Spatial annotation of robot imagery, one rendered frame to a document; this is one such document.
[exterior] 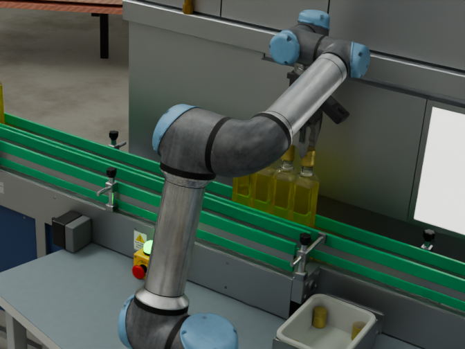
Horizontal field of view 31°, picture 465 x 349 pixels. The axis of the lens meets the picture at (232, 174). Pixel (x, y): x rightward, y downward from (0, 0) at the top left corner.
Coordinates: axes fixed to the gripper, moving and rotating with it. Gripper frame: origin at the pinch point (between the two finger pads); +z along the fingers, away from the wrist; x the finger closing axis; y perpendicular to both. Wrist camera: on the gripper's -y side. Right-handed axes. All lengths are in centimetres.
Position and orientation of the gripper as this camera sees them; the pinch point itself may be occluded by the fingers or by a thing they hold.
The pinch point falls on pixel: (308, 151)
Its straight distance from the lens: 212.7
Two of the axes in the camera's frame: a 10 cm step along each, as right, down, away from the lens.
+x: -5.4, 3.3, -7.7
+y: -8.4, -2.8, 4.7
